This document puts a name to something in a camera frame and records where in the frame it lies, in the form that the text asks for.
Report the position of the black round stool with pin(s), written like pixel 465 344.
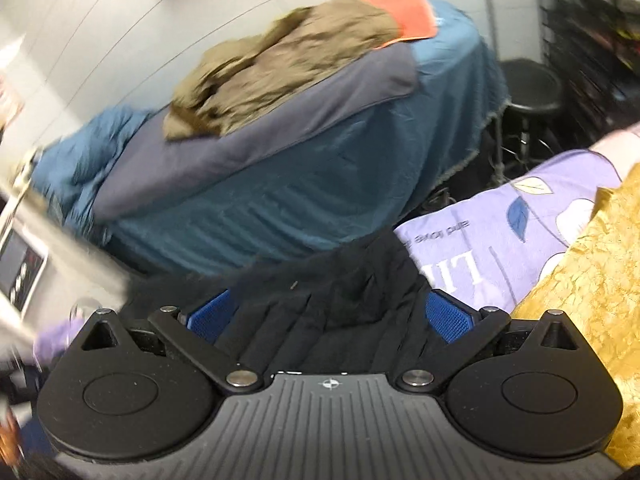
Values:
pixel 530 82

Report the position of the orange cloth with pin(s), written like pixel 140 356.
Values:
pixel 405 15

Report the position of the white appliance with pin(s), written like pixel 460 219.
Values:
pixel 20 265

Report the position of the blue cloth-covered table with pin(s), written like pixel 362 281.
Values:
pixel 300 175

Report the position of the purple floral printed blanket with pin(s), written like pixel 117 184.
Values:
pixel 475 220

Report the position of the black quilted jacket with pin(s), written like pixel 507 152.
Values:
pixel 325 285

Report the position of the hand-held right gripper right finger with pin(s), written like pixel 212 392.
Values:
pixel 449 317

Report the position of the olive green garment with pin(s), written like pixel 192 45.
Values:
pixel 260 75

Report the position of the golden yellow velvet cloth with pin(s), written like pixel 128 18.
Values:
pixel 590 270

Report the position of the grey-blue cloth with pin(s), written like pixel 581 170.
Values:
pixel 200 160

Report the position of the grey metal pole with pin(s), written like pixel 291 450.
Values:
pixel 492 25

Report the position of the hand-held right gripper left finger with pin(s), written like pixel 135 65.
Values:
pixel 212 317

